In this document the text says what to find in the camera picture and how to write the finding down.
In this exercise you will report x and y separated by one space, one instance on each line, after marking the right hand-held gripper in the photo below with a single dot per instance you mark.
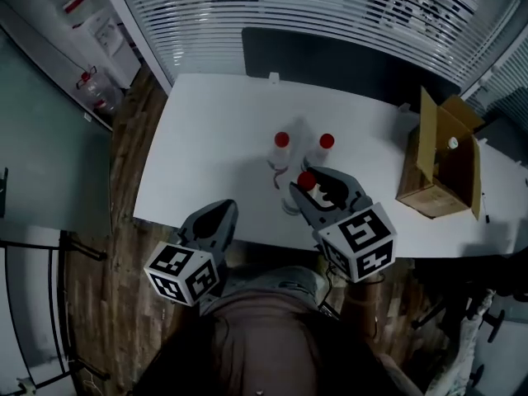
363 241

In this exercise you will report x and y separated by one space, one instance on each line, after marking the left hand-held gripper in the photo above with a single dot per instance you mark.
181 270

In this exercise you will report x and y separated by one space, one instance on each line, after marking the clear red-capped bottle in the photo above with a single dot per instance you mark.
306 180
326 141
282 139

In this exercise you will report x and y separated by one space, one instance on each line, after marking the person's right forearm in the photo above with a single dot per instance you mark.
363 299

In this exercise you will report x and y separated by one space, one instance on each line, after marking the person's grey trousers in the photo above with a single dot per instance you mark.
272 283

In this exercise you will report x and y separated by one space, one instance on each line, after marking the brown cardboard box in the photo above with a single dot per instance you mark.
420 167

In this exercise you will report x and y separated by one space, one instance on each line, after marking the dark desk partition panel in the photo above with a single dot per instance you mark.
330 62

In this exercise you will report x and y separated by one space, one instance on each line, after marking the clear white-capped bottle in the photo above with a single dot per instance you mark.
453 142

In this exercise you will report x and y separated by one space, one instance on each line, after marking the person's brown shirt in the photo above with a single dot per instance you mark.
268 353

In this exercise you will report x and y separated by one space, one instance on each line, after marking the black pen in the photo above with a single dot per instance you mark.
487 215

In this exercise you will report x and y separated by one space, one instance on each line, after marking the black metal rack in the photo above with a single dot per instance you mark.
55 287

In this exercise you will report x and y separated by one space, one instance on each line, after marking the black office chair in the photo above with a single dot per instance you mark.
474 303

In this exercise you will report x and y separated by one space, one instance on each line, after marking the white window blinds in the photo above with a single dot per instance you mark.
288 10

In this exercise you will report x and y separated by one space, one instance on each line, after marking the white water dispenser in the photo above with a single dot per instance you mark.
111 48

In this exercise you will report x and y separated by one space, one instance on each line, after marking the clear dispenser water bottle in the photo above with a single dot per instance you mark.
76 2

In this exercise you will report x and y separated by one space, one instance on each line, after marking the white partition bracket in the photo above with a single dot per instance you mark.
405 108
273 76

